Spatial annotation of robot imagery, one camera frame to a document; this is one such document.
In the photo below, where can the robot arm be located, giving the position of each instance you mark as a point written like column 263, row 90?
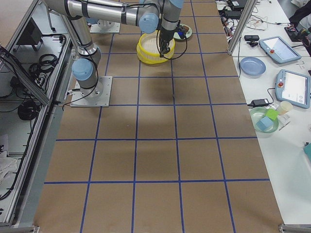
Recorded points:
column 148, row 15

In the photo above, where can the brown bun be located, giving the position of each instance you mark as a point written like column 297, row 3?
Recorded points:
column 184, row 28

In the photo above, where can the green plate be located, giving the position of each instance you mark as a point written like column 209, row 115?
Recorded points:
column 188, row 34

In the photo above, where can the black webcam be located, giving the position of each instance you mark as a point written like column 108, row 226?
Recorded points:
column 251, row 40

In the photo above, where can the blue plate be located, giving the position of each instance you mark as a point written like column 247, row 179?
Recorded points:
column 252, row 66

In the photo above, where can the far teach pendant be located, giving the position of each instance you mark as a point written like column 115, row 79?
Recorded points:
column 280, row 51

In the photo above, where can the teach pendant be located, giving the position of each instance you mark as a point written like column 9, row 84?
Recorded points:
column 294, row 88
column 280, row 51

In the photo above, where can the black power brick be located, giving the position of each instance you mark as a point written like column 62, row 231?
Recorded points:
column 258, row 103

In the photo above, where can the green bowl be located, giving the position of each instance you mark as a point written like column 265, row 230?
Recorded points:
column 258, row 113

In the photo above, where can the green foam cube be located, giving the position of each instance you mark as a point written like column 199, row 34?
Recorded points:
column 271, row 113

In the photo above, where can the near teach pendant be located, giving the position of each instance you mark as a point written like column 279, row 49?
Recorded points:
column 294, row 88

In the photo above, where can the blue foam cube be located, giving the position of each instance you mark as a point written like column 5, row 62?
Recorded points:
column 264, row 124

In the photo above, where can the paper cup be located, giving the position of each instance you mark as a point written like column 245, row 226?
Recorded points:
column 284, row 107

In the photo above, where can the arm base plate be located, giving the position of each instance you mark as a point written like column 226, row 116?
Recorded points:
column 93, row 98
column 105, row 27

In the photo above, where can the aluminium frame post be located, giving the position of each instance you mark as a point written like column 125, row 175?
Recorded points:
column 242, row 21

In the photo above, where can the aluminium frame rail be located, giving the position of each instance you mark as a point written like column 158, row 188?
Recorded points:
column 34, row 61

